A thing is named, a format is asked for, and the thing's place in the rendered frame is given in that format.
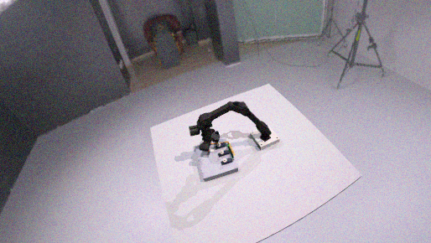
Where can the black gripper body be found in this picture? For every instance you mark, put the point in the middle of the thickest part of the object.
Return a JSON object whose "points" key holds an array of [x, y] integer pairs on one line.
{"points": [[206, 144]]}

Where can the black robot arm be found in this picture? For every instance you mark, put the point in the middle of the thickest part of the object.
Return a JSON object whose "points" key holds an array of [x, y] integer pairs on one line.
{"points": [[205, 121]]}

